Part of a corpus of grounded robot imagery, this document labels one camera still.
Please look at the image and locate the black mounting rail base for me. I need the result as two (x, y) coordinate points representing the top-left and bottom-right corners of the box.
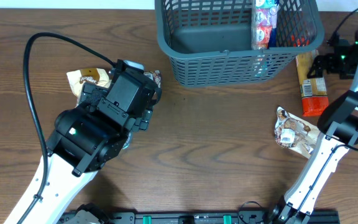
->
(57, 210), (341, 224)

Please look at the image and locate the beige cookie bag with barcode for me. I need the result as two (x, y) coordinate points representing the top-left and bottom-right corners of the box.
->
(274, 106), (320, 159)

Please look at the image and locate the beige PanBee snack bag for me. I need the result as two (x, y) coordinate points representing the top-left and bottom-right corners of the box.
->
(67, 68), (111, 102)

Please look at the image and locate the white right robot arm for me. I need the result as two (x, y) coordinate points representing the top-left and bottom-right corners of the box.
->
(263, 29), (358, 223)

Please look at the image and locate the orange cracker sleeve package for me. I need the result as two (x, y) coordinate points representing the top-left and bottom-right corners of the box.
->
(295, 50), (329, 117)

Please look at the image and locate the tissue pocket pack bundle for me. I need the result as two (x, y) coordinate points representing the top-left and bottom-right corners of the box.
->
(251, 0), (280, 50)

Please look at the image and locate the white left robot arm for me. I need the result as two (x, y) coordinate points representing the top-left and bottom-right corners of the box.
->
(6, 61), (162, 223)

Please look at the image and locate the grey plastic lattice basket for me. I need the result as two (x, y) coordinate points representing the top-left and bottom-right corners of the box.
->
(155, 0), (324, 87)

